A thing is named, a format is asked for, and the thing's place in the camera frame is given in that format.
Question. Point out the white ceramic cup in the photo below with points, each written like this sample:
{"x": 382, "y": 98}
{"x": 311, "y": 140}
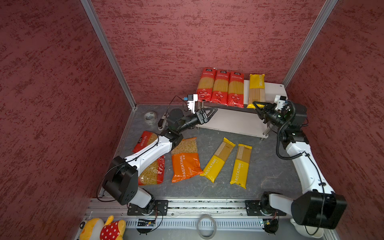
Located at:
{"x": 309, "y": 232}

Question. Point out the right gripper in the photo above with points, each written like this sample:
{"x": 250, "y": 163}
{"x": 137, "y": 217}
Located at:
{"x": 267, "y": 110}

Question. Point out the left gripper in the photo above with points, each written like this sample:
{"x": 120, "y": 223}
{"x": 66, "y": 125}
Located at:
{"x": 202, "y": 117}

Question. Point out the yellow spaghetti bag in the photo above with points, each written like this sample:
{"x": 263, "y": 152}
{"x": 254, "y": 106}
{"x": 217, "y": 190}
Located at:
{"x": 241, "y": 166}
{"x": 218, "y": 160}

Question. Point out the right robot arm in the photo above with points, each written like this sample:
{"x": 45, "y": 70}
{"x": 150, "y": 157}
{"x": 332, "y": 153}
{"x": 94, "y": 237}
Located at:
{"x": 319, "y": 207}

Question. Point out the white two-tier shelf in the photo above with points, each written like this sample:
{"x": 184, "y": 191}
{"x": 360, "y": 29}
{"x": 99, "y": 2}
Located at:
{"x": 242, "y": 120}

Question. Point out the red spaghetti bag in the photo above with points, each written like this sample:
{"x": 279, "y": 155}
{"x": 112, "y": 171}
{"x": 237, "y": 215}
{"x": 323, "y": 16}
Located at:
{"x": 221, "y": 88}
{"x": 236, "y": 90}
{"x": 206, "y": 83}

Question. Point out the red fusilli bag upper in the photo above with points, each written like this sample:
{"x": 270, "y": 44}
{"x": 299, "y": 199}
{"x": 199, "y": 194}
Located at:
{"x": 146, "y": 139}

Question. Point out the red fusilli bag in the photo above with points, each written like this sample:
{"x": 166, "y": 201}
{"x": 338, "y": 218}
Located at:
{"x": 146, "y": 139}
{"x": 154, "y": 173}

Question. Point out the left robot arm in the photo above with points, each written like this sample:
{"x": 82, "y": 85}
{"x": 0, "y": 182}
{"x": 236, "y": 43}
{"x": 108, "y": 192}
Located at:
{"x": 122, "y": 179}

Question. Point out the red fusilli bag lower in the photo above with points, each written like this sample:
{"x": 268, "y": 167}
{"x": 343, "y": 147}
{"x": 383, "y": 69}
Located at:
{"x": 154, "y": 173}

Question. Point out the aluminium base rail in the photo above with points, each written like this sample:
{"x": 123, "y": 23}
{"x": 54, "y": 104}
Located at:
{"x": 205, "y": 214}

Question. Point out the clear packing tape roll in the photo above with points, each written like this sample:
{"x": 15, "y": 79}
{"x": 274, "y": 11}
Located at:
{"x": 150, "y": 118}

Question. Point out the black white stapler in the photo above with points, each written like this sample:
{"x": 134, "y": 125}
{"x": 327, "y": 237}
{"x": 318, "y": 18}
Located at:
{"x": 162, "y": 122}

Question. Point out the yellow plush toy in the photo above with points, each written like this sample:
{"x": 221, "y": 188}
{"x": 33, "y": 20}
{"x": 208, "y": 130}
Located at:
{"x": 97, "y": 229}

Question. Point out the yellow spaghetti bag crosswise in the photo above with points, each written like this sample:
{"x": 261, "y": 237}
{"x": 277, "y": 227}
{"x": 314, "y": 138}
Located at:
{"x": 256, "y": 90}

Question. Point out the orange macaroni bag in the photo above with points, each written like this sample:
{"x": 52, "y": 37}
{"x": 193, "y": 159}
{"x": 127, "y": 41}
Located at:
{"x": 186, "y": 161}

